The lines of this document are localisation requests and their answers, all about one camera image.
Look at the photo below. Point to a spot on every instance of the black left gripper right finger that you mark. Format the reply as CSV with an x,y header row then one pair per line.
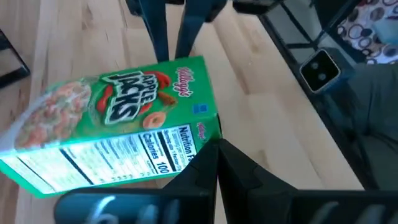
x,y
264,199

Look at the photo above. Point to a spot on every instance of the black aluminium table frame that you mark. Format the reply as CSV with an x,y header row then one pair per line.
x,y
337,130

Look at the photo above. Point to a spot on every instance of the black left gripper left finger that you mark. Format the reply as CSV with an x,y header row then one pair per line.
x,y
186,199

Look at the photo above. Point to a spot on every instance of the green Apple Jacks cereal box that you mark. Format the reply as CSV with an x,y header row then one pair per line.
x,y
124,102

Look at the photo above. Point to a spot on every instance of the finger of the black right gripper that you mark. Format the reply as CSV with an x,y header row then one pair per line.
x,y
157,28
194,28

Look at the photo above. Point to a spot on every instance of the wooden shelf with black frame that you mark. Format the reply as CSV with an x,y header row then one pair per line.
x,y
18,73

